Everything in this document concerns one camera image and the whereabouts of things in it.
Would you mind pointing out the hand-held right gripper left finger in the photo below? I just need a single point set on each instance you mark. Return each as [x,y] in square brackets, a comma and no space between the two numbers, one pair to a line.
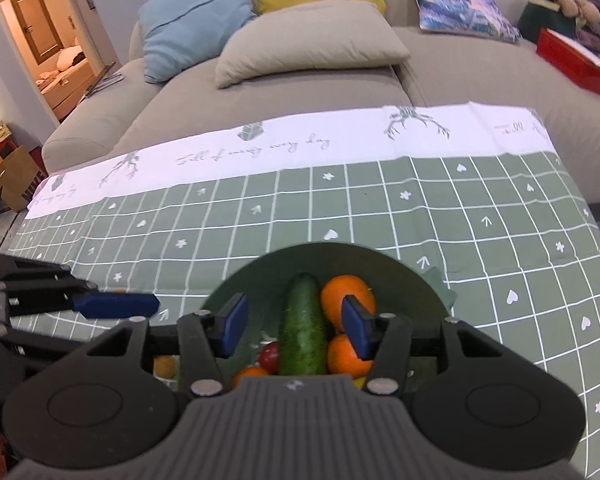
[232,326]

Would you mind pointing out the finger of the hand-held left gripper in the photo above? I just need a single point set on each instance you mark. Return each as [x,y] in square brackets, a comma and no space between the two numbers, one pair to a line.
[35,342]
[115,305]

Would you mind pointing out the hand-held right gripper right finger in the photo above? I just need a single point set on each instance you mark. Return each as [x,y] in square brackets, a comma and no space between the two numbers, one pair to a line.
[355,329]

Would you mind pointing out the orange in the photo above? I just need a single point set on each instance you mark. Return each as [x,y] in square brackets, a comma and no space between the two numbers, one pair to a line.
[337,297]
[163,366]
[345,357]
[250,376]

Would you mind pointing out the small red plum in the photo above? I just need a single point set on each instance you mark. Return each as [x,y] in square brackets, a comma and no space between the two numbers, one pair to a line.
[270,356]

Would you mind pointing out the green cucumber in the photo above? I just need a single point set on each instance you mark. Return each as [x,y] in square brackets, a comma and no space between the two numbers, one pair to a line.
[302,330]

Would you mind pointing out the green colander bowl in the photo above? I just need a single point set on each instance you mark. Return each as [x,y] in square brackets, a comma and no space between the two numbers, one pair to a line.
[280,265]

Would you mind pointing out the green checked tablecloth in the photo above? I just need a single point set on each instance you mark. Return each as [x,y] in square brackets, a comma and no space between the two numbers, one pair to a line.
[480,240]

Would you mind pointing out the brown paper bag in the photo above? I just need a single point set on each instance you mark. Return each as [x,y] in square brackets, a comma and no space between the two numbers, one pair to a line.
[17,180]

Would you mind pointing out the bed with pillows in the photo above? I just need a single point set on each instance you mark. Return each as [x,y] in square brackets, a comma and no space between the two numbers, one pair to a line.
[65,77]

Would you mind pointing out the beige sofa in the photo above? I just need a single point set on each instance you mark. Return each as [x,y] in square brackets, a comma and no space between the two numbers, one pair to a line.
[290,95]

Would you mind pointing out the beige cushion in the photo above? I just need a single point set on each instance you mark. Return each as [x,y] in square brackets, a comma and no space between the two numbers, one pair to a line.
[310,45]

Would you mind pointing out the wooden door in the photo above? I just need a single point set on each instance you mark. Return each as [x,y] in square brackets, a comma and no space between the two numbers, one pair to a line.
[35,20]

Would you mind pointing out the blue printed cushion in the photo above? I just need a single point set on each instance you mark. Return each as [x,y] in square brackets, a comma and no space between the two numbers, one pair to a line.
[460,7]

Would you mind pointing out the red box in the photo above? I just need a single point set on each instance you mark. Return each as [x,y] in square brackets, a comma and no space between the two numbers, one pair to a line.
[570,62]

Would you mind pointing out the dark green bag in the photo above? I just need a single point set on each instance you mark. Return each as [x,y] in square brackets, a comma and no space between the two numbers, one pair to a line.
[537,20]

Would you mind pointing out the white door frame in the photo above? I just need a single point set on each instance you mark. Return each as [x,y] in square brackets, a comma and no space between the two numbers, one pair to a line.
[100,35]

